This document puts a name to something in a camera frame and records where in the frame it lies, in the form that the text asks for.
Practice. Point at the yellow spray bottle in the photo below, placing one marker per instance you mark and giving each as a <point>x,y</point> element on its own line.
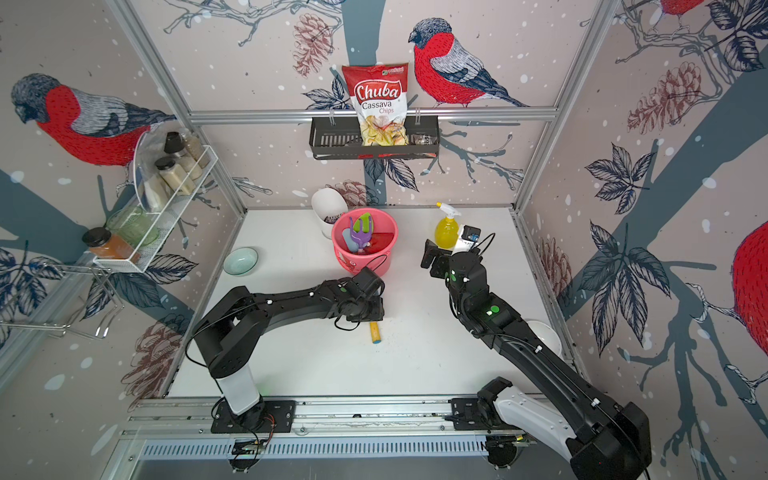
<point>447,230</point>

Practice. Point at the purple toy fork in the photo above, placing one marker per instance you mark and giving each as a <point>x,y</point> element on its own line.
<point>363,239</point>

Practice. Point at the white slanted cup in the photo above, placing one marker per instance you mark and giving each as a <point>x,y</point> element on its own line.
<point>328,206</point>

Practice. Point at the light blue toy trowel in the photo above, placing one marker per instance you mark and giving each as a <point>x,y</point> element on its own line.
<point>351,245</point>

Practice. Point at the green toy spade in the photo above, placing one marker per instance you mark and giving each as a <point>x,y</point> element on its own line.
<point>361,225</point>

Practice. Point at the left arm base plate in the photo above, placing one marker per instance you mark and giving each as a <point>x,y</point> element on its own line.
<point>267,416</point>

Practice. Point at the white wire wall shelf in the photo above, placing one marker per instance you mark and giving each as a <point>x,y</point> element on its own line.
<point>154,196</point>

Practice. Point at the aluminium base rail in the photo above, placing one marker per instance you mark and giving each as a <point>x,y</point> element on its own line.
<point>350,416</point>

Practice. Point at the orange sauce jar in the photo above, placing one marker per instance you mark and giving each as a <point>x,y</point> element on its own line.
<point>105,244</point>

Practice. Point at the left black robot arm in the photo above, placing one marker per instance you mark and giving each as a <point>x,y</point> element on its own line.
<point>229,333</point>

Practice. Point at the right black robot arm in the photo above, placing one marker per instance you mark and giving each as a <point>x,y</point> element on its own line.
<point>598,437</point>

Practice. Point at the chrome wire rack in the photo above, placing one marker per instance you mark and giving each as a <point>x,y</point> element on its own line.
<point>60,300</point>

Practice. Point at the blue toy rake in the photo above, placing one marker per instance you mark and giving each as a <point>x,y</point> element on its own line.
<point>375,333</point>

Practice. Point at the pink plastic bucket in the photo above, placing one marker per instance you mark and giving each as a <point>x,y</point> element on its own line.
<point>354,263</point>

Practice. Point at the Chuba cassava chips bag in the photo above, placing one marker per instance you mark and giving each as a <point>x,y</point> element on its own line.
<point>378,94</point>

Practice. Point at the green glass bowl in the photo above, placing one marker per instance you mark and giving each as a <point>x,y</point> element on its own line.
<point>134,226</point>

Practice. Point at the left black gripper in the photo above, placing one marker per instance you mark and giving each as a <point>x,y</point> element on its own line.
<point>379,311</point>

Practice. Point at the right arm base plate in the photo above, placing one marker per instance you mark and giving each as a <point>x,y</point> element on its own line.
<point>474,414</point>

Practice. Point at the black lid spice jar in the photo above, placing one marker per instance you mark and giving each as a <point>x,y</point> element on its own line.
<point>175,176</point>
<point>187,151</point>

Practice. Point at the white bowl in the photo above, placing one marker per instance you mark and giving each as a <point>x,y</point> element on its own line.
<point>547,335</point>

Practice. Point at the black wall basket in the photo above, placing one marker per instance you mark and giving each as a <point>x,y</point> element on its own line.
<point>340,139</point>

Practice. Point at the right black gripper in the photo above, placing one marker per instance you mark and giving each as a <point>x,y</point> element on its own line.
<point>431,251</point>

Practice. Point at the light green bowl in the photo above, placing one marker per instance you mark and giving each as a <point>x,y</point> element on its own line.
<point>240,261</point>

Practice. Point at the red toy shovel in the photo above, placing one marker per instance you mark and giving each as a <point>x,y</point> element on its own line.
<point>379,242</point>

